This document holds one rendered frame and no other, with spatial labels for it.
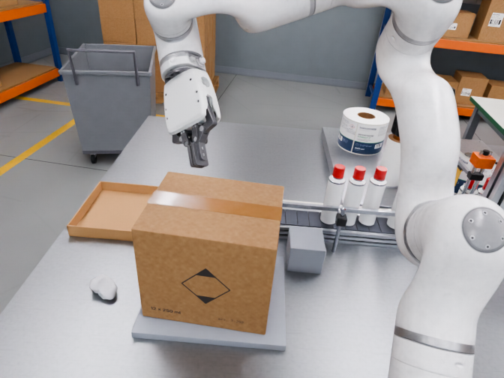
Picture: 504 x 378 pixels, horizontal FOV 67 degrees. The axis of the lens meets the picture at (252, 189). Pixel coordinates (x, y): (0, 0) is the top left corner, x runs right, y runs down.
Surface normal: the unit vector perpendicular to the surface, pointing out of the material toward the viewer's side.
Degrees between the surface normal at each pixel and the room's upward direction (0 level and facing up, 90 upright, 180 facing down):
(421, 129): 66
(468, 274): 84
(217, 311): 90
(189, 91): 60
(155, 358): 0
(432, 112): 52
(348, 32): 90
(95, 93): 93
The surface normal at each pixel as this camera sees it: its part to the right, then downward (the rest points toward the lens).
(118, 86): 0.16, 0.59
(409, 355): -0.79, -0.26
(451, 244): -0.52, 0.07
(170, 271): -0.13, 0.53
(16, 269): 0.07, -0.84
